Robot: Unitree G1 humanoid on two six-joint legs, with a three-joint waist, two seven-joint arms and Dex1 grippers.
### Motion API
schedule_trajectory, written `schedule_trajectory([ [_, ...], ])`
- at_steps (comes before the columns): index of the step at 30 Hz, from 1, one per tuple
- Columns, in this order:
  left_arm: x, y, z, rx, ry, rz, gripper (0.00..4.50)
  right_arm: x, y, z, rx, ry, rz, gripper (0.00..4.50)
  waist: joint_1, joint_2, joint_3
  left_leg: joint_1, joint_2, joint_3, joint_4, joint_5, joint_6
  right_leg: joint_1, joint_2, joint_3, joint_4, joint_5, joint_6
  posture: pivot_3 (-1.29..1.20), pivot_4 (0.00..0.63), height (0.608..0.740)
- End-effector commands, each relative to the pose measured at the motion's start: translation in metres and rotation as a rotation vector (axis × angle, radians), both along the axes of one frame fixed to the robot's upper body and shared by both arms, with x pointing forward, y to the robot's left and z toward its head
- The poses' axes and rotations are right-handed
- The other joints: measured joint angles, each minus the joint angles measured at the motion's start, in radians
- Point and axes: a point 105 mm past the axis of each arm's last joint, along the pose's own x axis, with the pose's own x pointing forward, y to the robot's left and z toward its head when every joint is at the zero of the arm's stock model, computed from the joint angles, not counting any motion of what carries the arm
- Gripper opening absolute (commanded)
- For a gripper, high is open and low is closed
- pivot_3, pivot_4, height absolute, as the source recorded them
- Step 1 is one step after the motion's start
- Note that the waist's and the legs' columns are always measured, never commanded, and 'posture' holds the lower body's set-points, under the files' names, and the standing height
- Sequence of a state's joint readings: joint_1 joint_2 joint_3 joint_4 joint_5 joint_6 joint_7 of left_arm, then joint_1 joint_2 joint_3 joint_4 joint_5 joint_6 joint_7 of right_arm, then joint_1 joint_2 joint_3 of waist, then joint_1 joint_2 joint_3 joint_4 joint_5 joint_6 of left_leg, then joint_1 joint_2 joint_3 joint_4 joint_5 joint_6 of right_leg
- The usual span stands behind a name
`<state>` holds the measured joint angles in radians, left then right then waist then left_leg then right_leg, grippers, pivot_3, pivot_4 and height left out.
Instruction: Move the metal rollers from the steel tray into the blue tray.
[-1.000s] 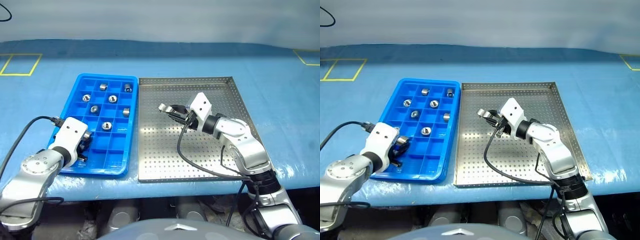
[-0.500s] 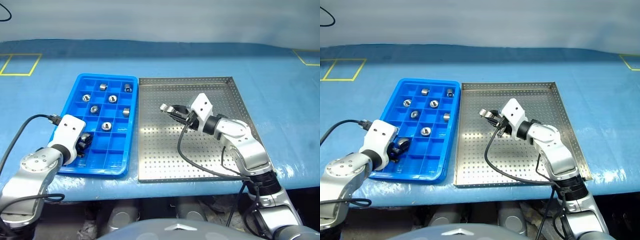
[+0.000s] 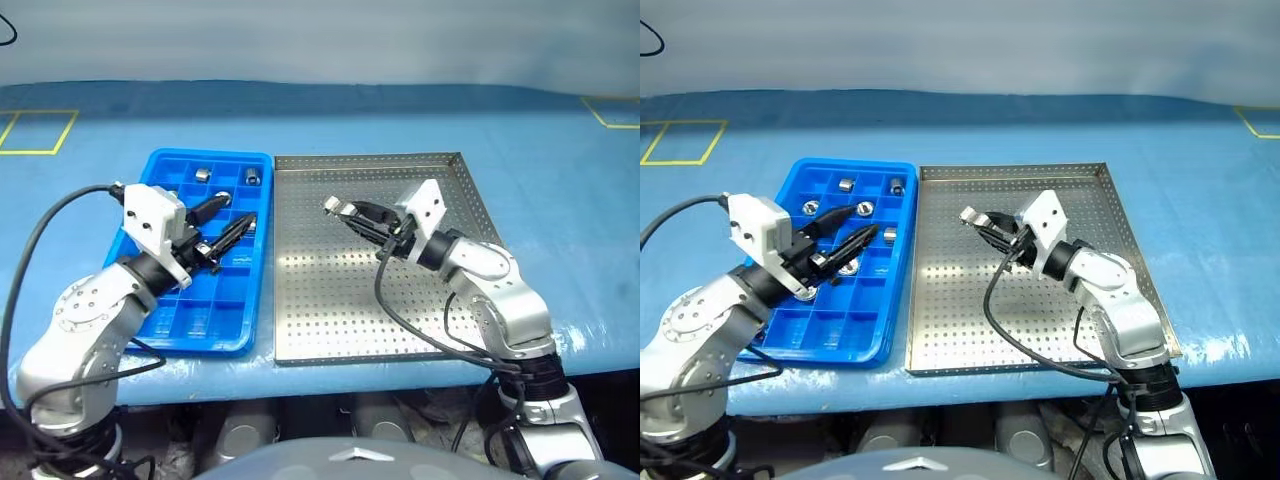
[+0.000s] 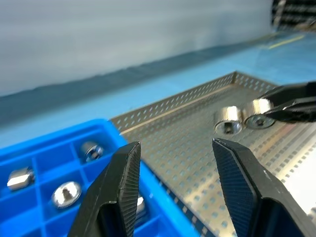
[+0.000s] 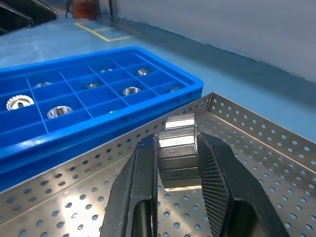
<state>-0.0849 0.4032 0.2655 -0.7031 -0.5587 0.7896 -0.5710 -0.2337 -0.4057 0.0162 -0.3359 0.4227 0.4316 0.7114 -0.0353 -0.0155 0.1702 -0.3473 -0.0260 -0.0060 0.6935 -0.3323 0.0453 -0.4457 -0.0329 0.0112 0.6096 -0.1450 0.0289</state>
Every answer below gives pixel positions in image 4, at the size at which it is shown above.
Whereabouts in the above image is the blue divided plastic tray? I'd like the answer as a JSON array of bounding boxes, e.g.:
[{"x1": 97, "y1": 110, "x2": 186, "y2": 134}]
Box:
[{"x1": 0, "y1": 118, "x2": 200, "y2": 237}]

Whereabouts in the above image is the blue table cover sheet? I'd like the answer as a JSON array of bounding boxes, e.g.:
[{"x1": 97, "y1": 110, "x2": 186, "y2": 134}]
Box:
[{"x1": 0, "y1": 31, "x2": 316, "y2": 149}]

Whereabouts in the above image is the dark shelf rack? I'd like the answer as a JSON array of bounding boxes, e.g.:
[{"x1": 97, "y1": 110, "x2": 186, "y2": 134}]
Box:
[{"x1": 271, "y1": 0, "x2": 316, "y2": 32}]

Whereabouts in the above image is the metal nut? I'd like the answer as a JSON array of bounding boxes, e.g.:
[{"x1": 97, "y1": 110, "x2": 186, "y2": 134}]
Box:
[{"x1": 135, "y1": 196, "x2": 146, "y2": 220}]

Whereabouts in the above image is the perforated steel tray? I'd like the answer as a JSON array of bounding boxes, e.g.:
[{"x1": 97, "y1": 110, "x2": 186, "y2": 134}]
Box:
[{"x1": 108, "y1": 71, "x2": 316, "y2": 237}]

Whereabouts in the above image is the silver nut left compartment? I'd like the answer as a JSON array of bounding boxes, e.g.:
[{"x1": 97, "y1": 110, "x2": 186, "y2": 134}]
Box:
[{"x1": 6, "y1": 166, "x2": 35, "y2": 191}]

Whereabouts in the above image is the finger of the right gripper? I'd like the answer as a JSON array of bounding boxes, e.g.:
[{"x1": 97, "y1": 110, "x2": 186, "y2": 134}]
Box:
[
  {"x1": 258, "y1": 81, "x2": 316, "y2": 108},
  {"x1": 264, "y1": 97, "x2": 316, "y2": 123}
]

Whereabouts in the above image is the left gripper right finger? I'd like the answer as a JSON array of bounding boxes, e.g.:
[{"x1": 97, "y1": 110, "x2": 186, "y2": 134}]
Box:
[{"x1": 211, "y1": 137, "x2": 316, "y2": 237}]

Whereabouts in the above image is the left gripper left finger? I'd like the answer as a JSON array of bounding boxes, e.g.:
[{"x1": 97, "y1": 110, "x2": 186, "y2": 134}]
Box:
[{"x1": 67, "y1": 141, "x2": 142, "y2": 237}]

